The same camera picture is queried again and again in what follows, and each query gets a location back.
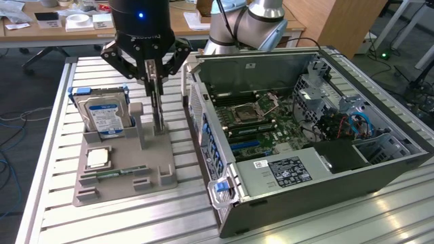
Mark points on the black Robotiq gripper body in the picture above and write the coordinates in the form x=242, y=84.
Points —
x=142, y=25

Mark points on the green expansion card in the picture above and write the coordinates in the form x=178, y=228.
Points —
x=158, y=111

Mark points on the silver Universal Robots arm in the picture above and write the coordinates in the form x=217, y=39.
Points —
x=265, y=15

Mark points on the plain white box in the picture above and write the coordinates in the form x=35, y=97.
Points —
x=102, y=21

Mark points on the red packet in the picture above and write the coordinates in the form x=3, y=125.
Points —
x=104, y=8

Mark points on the white paper stack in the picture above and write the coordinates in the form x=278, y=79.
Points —
x=197, y=23

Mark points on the flat white box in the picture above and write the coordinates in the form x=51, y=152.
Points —
x=82, y=28

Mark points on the white tape roll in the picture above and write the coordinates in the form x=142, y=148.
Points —
x=78, y=18

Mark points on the brown cardboard box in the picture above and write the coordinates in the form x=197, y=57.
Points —
x=203, y=6

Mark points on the hard disk with blue caddy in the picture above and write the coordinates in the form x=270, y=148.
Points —
x=102, y=114

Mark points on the black office chair base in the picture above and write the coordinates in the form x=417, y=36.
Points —
x=38, y=57

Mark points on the white box with black top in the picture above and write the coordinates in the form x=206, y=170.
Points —
x=47, y=20

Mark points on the wooden desk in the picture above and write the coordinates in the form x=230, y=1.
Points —
x=295, y=25
x=27, y=34

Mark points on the CPU socket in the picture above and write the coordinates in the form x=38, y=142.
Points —
x=243, y=114

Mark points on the red and white card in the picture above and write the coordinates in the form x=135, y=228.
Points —
x=16, y=26

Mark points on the clear plastic bag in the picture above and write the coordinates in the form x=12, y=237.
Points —
x=14, y=12

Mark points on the RAM stick with white label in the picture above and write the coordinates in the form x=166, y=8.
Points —
x=251, y=130

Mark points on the silver CPU chip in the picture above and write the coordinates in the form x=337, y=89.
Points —
x=98, y=158

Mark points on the green motherboard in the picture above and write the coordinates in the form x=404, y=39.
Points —
x=271, y=142

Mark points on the green RAM stick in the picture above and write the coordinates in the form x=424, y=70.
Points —
x=111, y=173

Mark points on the wooden cabinet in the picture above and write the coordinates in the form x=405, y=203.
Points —
x=340, y=25

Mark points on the grey plastic parts rack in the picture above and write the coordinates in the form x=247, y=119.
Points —
x=119, y=188

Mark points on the blue case latch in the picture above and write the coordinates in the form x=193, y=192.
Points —
x=221, y=187

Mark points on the grey power supply unit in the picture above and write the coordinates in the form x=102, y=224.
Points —
x=258, y=178

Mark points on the black device with green light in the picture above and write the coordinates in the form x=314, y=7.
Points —
x=384, y=55

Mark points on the black plastic air shroud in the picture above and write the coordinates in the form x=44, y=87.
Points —
x=340, y=157

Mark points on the open dark PC case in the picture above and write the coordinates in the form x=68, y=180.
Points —
x=305, y=203

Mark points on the silver disk bay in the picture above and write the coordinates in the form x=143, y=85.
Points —
x=386, y=142

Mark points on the white desk frame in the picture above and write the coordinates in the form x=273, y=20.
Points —
x=425, y=57

